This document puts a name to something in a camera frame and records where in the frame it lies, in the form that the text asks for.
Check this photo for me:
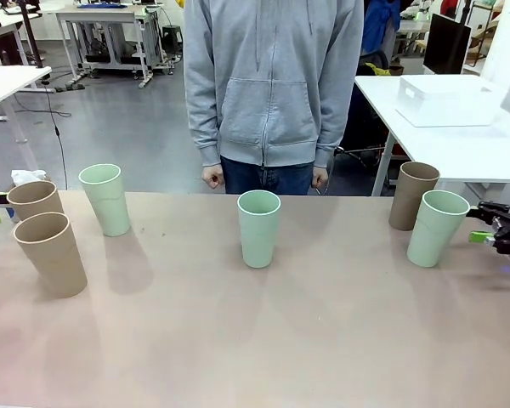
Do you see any brown plastic cup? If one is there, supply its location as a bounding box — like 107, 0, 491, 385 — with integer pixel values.
388, 161, 441, 232
13, 212, 88, 300
6, 179, 65, 223

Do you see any light green plastic cup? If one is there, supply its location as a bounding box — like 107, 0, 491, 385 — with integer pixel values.
77, 163, 132, 238
405, 189, 471, 269
236, 190, 282, 269

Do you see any white plastic basket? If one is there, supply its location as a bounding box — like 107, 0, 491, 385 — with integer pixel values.
394, 75, 506, 128

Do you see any person's right forearm grey sleeve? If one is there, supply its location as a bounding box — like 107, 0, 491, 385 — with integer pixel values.
184, 76, 223, 167

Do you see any person's left forearm grey sleeve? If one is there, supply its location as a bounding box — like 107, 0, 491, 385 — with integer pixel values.
313, 80, 361, 169

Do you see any person's left hand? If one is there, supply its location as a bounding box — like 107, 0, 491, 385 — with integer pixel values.
311, 167, 332, 190

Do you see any person's right hand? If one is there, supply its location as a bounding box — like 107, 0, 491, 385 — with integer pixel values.
201, 166, 227, 190

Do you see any crumpled white paper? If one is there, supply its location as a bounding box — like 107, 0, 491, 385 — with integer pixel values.
10, 168, 48, 184

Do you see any white table with white leg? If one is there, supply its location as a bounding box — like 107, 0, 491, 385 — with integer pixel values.
0, 65, 54, 171

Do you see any wooden chair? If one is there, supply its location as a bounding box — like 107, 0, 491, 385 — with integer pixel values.
469, 0, 501, 68

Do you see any black pole stand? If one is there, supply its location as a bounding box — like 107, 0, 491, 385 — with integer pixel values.
19, 0, 56, 94

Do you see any black computer monitor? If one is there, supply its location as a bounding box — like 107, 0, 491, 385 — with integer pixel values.
422, 12, 473, 77

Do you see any white background desk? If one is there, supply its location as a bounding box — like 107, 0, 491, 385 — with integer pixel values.
0, 3, 42, 65

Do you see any yellow cloth item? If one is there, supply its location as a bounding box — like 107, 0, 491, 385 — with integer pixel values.
364, 62, 392, 77

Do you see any black office chair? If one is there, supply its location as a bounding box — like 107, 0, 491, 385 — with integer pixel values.
333, 49, 392, 196

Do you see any blue jacket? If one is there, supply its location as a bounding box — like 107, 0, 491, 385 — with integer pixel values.
362, 0, 403, 55

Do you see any person in grey hoodie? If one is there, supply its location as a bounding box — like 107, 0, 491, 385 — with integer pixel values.
183, 0, 366, 196

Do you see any black floor cable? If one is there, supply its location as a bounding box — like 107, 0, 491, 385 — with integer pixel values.
14, 78, 73, 191

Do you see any white workbench with metal frame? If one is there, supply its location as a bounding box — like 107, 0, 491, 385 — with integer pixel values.
54, 3, 165, 89

